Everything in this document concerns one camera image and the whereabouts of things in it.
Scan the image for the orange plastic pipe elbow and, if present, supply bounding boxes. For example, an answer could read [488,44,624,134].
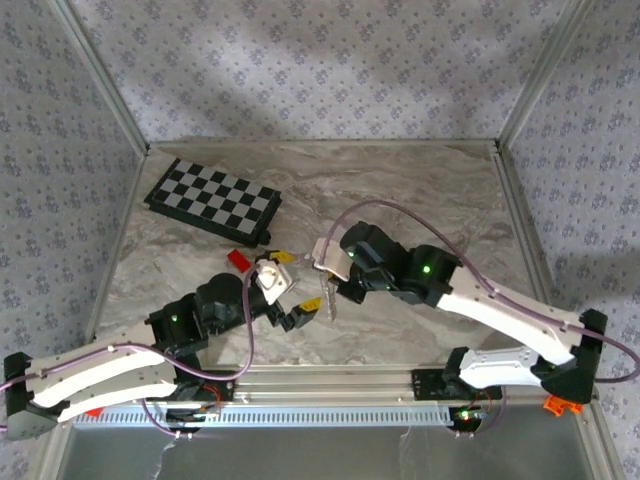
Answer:
[543,394,585,417]

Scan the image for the small red plastic block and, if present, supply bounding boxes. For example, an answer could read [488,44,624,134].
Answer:
[226,248,253,274]

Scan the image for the black and grey chessboard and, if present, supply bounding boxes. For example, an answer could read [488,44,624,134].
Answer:
[143,158,282,248]

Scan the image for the small circuit board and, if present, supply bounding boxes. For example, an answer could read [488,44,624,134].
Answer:
[452,405,489,427]
[164,406,222,427]

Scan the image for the grey metal sheet panel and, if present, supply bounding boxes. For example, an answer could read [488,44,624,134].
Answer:
[57,423,609,480]

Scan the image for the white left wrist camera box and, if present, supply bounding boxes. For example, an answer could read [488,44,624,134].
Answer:
[253,261,295,307]

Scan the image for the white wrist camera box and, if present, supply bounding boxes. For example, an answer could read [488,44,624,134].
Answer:
[310,238,355,283]
[253,261,295,307]

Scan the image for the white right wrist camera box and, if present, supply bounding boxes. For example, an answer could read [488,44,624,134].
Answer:
[310,238,355,283]

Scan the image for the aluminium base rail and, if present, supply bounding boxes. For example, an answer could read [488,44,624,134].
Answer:
[54,363,599,404]

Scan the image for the white slotted cable duct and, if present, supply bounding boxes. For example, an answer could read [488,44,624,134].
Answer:
[72,402,454,429]

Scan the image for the aluminium table end rail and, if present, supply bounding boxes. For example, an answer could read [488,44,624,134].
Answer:
[148,139,501,150]

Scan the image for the aluminium frame post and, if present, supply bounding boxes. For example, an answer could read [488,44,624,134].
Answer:
[49,0,152,152]
[497,0,599,149]

